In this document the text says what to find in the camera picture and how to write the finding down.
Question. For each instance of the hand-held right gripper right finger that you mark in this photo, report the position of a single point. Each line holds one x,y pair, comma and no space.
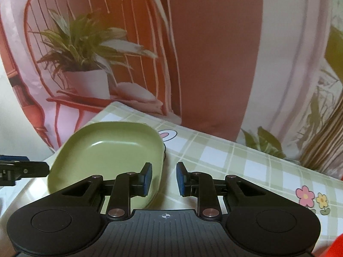
181,178

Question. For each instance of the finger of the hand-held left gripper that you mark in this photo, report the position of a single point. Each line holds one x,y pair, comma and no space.
32,169

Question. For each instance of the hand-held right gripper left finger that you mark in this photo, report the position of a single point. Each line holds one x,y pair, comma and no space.
147,177

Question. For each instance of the green plate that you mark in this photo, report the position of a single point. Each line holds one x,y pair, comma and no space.
107,150

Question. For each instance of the red bowl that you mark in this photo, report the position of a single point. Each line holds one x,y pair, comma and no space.
331,247

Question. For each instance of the green checked tablecloth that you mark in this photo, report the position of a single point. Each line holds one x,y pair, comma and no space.
241,166

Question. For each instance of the printed backdrop cloth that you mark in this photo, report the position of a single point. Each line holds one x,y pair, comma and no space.
214,45

